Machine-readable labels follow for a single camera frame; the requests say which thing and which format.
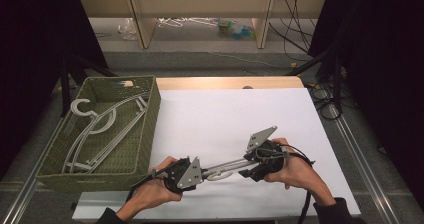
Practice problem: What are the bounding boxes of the black curtain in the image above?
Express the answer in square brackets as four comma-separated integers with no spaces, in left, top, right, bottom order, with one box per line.
[308,0,424,192]
[0,0,109,182]

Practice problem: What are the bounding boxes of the clear plastic bag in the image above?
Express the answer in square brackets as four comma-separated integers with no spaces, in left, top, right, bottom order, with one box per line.
[117,17,138,41]

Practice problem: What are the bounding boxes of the person's right hand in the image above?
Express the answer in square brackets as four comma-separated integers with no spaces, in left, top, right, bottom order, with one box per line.
[264,137,329,202]

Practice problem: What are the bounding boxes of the black metal stand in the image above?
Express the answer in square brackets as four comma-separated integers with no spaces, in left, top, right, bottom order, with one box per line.
[59,48,118,118]
[285,43,346,116]

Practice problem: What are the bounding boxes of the white wire hangers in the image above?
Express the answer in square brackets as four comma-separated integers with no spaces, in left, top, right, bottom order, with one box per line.
[157,16,218,29]

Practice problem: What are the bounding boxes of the coiled black cables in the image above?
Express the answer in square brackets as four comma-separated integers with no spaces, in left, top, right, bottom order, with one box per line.
[308,83,346,121]

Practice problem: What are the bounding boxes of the person's left hand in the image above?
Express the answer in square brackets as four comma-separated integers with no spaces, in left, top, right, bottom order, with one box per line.
[132,155,184,214]

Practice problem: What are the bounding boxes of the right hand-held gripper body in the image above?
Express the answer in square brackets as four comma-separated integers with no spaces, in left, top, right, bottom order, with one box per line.
[244,125,290,182]

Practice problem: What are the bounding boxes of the light wooden desk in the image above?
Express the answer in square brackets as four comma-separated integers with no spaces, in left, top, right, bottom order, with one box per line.
[77,0,329,50]

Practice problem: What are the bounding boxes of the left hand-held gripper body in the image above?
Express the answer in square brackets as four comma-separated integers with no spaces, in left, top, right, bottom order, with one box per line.
[162,156,204,195]

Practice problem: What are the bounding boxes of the metal floor rail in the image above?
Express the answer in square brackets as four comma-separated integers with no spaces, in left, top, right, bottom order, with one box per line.
[0,117,65,224]
[328,103,403,224]

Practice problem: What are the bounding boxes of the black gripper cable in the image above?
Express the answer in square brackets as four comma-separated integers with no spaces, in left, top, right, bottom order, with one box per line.
[279,143,316,224]
[125,168,169,202]

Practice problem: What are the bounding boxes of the white table cloth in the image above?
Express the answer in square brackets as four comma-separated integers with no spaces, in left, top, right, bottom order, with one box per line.
[71,87,363,220]

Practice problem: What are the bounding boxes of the green woven basket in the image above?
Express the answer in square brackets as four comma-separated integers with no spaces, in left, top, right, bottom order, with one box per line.
[34,75,162,194]

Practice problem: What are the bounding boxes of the colourful toys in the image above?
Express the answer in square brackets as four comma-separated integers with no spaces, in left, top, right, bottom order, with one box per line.
[217,18,257,41]

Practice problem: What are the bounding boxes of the grey plastic hanger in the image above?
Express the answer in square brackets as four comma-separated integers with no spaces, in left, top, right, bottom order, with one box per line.
[61,92,150,175]
[200,158,260,182]

